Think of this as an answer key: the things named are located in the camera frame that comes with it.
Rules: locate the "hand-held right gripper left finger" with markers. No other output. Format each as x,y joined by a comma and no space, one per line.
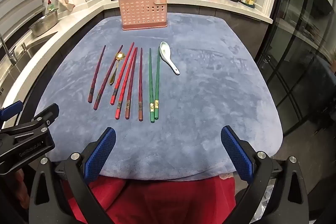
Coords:
101,153

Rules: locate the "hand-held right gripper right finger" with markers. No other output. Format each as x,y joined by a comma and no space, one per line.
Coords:
236,150

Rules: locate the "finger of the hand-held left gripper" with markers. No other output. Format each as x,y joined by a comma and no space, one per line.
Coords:
50,112
10,109

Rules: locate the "dark maroon chopstick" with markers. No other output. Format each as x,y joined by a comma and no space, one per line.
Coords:
107,82
97,74

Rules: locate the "brown-red chopstick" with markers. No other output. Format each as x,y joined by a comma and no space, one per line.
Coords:
141,82
129,98

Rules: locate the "bright red chopstick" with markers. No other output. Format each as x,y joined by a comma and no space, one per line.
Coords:
124,69
126,87

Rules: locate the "green chopstick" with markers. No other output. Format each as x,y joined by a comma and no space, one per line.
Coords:
151,82
157,82

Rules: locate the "gold metal spoon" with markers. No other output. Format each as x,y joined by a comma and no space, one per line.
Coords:
120,56

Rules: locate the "white ceramic spoon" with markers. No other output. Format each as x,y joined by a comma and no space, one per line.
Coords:
164,49

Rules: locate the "pink perforated utensil holder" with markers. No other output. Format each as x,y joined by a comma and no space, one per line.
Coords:
143,11

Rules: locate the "chrome sink faucet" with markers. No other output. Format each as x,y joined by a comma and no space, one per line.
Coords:
8,53

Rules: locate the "blue-grey plush mat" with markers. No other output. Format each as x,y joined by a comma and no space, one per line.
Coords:
210,95

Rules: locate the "small chrome tap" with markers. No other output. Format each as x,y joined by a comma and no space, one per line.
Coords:
23,47

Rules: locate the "steel sink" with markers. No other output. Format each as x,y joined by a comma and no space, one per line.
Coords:
34,48

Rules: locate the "red cloth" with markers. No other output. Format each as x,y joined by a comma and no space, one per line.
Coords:
157,200

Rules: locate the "steel colander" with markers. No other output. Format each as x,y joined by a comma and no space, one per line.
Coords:
43,26

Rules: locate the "green dish soap bottle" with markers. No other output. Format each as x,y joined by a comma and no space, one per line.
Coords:
51,6

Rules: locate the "black framed glass door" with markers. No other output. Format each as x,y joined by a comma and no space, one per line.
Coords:
302,29

